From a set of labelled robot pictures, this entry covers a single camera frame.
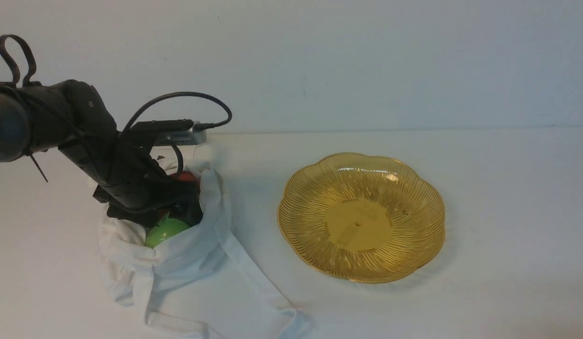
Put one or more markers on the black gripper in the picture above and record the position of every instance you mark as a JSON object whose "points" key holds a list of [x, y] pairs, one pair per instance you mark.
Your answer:
{"points": [[139, 190]]}

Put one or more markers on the red apple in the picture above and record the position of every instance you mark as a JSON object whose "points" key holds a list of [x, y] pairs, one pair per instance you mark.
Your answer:
{"points": [[184, 176]]}

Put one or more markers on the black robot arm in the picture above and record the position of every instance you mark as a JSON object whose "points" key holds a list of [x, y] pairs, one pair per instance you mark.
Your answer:
{"points": [[70, 117]]}

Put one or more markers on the green apple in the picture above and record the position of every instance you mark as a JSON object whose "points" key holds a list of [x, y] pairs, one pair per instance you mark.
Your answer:
{"points": [[165, 229]]}

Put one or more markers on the amber ribbed plastic plate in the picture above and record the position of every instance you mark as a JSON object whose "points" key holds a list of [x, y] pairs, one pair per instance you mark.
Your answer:
{"points": [[365, 219]]}

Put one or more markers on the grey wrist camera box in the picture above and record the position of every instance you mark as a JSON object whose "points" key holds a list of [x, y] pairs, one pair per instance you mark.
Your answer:
{"points": [[178, 134]]}

